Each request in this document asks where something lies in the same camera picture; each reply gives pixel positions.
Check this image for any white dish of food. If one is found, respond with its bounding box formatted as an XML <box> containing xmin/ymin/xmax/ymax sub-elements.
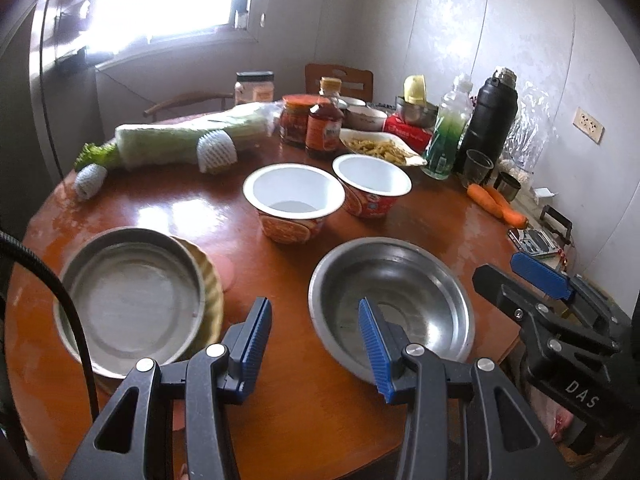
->
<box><xmin>339</xmin><ymin>128</ymin><xmax>428</xmax><ymax>168</ymax></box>

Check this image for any clear plastic bag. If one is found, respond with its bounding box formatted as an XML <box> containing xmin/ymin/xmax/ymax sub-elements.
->
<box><xmin>500</xmin><ymin>85</ymin><xmax>551</xmax><ymax>181</ymax></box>

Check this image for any black metal frame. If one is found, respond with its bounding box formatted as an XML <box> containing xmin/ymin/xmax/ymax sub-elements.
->
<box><xmin>539</xmin><ymin>205</ymin><xmax>573</xmax><ymax>246</ymax></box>

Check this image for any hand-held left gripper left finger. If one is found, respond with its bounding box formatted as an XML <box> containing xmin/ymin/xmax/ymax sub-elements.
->
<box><xmin>62</xmin><ymin>296</ymin><xmax>273</xmax><ymax>480</ymax></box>

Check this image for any bagged celery bunch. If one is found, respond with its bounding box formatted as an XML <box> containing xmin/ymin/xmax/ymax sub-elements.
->
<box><xmin>75</xmin><ymin>101</ymin><xmax>273</xmax><ymax>171</ymax></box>

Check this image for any red instant noodle cup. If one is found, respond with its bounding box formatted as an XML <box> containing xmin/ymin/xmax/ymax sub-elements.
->
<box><xmin>332</xmin><ymin>153</ymin><xmax>413</xmax><ymax>219</ymax></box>
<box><xmin>242</xmin><ymin>162</ymin><xmax>346</xmax><ymax>246</ymax></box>

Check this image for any grey refrigerator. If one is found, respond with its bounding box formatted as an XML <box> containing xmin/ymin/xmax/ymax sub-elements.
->
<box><xmin>27</xmin><ymin>10</ymin><xmax>101</xmax><ymax>176</ymax></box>

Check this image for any large steel bowl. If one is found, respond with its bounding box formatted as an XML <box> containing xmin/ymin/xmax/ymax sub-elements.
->
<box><xmin>307</xmin><ymin>236</ymin><xmax>476</xmax><ymax>386</ymax></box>

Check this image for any small steel cup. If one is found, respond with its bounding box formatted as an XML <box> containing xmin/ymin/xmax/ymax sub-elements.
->
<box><xmin>495</xmin><ymin>171</ymin><xmax>522</xmax><ymax>201</ymax></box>

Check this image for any yellow shell-shaped plate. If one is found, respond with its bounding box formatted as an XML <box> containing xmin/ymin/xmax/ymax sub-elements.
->
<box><xmin>95</xmin><ymin>235</ymin><xmax>226</xmax><ymax>393</ymax></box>

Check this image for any white ceramic bowl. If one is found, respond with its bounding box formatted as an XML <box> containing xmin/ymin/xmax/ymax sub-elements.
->
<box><xmin>345</xmin><ymin>105</ymin><xmax>388</xmax><ymax>131</ymax></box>

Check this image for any wall outlet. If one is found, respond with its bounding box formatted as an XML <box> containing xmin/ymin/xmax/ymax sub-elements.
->
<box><xmin>572</xmin><ymin>107</ymin><xmax>605</xmax><ymax>143</ymax></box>

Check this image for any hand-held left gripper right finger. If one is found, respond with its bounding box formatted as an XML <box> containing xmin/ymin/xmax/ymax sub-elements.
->
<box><xmin>357</xmin><ymin>297</ymin><xmax>571</xmax><ymax>480</ymax></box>

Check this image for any fruit in white foam net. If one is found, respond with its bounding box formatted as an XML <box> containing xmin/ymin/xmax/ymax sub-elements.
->
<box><xmin>75</xmin><ymin>164</ymin><xmax>108</xmax><ymax>201</ymax></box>
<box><xmin>196</xmin><ymin>127</ymin><xmax>238</xmax><ymax>176</ymax></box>

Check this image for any plastic jar with black lid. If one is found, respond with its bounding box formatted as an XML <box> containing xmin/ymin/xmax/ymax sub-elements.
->
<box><xmin>234</xmin><ymin>71</ymin><xmax>276</xmax><ymax>107</ymax></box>

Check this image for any shallow steel pan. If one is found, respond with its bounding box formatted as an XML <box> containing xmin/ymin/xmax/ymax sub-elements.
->
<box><xmin>52</xmin><ymin>227</ymin><xmax>208</xmax><ymax>378</ymax></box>

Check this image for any black thermos flask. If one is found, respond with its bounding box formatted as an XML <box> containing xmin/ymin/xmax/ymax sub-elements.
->
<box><xmin>457</xmin><ymin>66</ymin><xmax>518</xmax><ymax>176</ymax></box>

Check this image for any thick black cable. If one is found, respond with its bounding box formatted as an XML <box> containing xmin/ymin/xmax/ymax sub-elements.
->
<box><xmin>0</xmin><ymin>232</ymin><xmax>98</xmax><ymax>421</ymax></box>

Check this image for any steel bowl holding yellow cup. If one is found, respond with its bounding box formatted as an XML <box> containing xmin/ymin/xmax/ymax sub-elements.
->
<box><xmin>395</xmin><ymin>96</ymin><xmax>441</xmax><ymax>128</ymax></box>

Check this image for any pale plastic bag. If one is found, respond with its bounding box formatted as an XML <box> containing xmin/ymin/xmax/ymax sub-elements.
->
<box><xmin>525</xmin><ymin>385</ymin><xmax>576</xmax><ymax>441</ymax></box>

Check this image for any brown bottle with orange label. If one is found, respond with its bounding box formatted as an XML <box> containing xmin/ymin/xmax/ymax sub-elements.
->
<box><xmin>306</xmin><ymin>103</ymin><xmax>345</xmax><ymax>161</ymax></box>

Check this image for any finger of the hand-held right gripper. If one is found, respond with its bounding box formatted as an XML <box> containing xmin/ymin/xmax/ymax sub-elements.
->
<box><xmin>510</xmin><ymin>251</ymin><xmax>616</xmax><ymax>331</ymax></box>
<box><xmin>472</xmin><ymin>264</ymin><xmax>617</xmax><ymax>361</ymax></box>

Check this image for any bottle with yellow cap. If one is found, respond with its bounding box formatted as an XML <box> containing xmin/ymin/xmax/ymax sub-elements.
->
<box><xmin>319</xmin><ymin>76</ymin><xmax>343</xmax><ymax>108</ymax></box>

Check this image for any clear plastic cup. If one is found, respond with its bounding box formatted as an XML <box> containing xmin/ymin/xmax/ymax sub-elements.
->
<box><xmin>461</xmin><ymin>150</ymin><xmax>495</xmax><ymax>189</ymax></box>

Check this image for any sauce jar with red lid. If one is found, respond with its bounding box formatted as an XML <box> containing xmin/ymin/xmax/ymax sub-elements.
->
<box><xmin>279</xmin><ymin>94</ymin><xmax>321</xmax><ymax>148</ymax></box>

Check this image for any green liquid plastic bottle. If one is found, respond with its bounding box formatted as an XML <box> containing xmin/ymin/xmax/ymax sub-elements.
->
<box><xmin>421</xmin><ymin>74</ymin><xmax>473</xmax><ymax>181</ymax></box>

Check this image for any yellow plastic cup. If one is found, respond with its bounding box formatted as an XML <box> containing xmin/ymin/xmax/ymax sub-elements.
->
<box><xmin>404</xmin><ymin>75</ymin><xmax>428</xmax><ymax>106</ymax></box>

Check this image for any red tissue box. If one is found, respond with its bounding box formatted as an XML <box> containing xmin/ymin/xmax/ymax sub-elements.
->
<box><xmin>384</xmin><ymin>115</ymin><xmax>433</xmax><ymax>148</ymax></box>

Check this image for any wooden chair with slotted back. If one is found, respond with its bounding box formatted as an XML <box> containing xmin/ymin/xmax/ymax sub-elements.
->
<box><xmin>305</xmin><ymin>63</ymin><xmax>375</xmax><ymax>106</ymax></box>

